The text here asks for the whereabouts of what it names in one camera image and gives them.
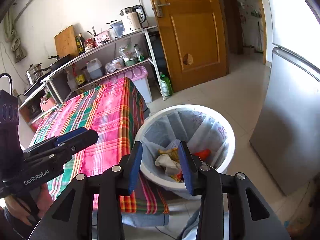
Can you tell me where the steel steamer pot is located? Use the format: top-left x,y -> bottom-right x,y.
25,63 -> 47,86

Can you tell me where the wooden door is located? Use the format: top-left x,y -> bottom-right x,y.
151,0 -> 228,92

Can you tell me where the yellow label sauce bottle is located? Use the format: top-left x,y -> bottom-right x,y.
72,64 -> 86,86

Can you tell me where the white metal shelf rack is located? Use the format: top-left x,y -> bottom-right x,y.
19,26 -> 159,125

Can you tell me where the plaid pink green tablecloth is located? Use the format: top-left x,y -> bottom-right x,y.
29,76 -> 170,215

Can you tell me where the wooden cutting board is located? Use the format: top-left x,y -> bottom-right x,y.
54,25 -> 79,59

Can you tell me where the white electric kettle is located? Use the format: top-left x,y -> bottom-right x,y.
120,4 -> 146,34

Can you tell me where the pink plastic basket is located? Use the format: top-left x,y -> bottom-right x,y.
40,96 -> 56,112

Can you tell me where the translucent white bin liner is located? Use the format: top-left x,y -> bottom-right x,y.
141,109 -> 228,181

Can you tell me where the hanging green rope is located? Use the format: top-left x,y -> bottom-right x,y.
3,10 -> 28,63

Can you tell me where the white round trash bin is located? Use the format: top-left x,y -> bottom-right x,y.
134,103 -> 236,201

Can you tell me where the pink lid storage bin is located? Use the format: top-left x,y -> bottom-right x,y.
101,66 -> 152,103

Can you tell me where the black frying pan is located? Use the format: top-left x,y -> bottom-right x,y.
41,54 -> 71,71

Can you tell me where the silver door handle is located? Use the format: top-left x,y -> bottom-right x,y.
153,0 -> 170,18

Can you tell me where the left hand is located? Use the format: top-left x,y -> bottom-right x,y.
4,184 -> 53,226

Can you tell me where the green detergent bottle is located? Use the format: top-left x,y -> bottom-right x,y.
160,72 -> 173,96

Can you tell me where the red plastic bag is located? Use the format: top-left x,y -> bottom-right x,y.
194,149 -> 211,161

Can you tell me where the pink utensil holder box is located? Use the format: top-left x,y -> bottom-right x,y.
94,30 -> 110,46

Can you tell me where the yellow chip bag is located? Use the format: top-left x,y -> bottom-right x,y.
158,147 -> 180,163

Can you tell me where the dark soy sauce bottle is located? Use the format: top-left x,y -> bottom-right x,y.
75,36 -> 85,55

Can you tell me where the clear plastic container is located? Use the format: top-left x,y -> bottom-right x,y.
109,20 -> 125,39

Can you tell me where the black induction cooker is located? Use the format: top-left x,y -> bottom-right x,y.
23,75 -> 47,97

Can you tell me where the silver refrigerator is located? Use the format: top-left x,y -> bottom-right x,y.
249,43 -> 320,196

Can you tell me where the white oil jug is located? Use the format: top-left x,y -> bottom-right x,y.
86,58 -> 104,80

